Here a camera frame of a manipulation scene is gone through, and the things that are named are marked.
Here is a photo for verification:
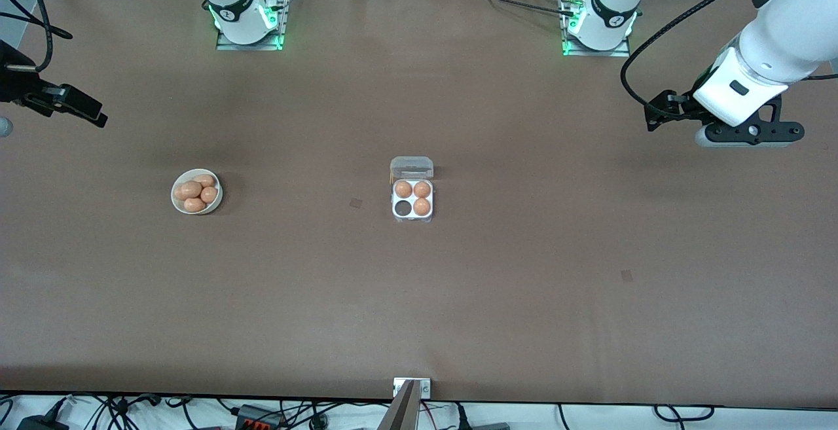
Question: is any clear plastic egg carton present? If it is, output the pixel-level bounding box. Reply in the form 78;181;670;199
390;156;435;224

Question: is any black looped floor cable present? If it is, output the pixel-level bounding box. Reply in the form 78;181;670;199
653;405;716;421

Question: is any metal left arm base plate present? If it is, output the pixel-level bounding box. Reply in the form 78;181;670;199
562;0;632;58

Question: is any black orange power strip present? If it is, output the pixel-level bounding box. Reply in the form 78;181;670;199
236;404;289;430

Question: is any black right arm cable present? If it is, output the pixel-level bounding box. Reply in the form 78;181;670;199
0;0;73;72

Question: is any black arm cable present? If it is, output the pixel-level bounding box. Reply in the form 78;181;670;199
0;0;73;72
620;0;796;113

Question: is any white round bowl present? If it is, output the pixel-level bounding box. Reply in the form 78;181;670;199
171;168;224;215

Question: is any black power adapter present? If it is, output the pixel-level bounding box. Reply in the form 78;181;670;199
16;416;69;430

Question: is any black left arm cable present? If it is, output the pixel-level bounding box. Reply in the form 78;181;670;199
620;0;796;113

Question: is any small metal edge bracket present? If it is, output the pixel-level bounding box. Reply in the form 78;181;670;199
393;378;431;399

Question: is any black left camera mount bracket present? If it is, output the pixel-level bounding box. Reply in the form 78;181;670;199
704;93;805;144

